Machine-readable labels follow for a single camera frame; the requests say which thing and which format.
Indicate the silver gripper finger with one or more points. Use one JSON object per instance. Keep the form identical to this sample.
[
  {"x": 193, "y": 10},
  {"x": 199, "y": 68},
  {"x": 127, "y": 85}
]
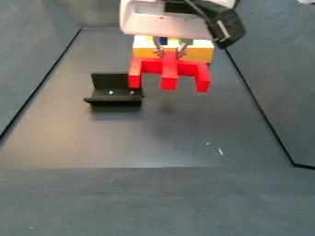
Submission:
[
  {"x": 159, "y": 46},
  {"x": 181, "y": 51}
]

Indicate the blue long block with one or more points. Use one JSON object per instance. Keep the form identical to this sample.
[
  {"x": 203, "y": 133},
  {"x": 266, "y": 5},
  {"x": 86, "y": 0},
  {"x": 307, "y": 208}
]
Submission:
[{"x": 163, "y": 40}]

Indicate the red E-shaped block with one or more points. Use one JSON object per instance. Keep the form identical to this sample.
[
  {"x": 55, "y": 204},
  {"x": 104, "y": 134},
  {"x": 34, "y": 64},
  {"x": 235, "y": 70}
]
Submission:
[{"x": 170, "y": 68}]

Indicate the yellow base board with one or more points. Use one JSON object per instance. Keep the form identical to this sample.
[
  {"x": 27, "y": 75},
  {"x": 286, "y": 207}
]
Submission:
[{"x": 198, "y": 52}]

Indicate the green long block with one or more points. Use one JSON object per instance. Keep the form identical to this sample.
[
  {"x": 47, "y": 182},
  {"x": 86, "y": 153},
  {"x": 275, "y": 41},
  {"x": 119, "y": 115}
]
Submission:
[{"x": 186, "y": 41}]

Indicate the black U-shaped holder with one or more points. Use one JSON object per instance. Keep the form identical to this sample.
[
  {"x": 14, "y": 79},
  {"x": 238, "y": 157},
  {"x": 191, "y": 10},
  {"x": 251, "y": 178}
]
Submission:
[{"x": 112, "y": 91}]

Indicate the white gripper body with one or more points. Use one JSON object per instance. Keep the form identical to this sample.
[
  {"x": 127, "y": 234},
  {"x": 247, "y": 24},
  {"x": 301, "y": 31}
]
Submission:
[{"x": 143, "y": 17}]

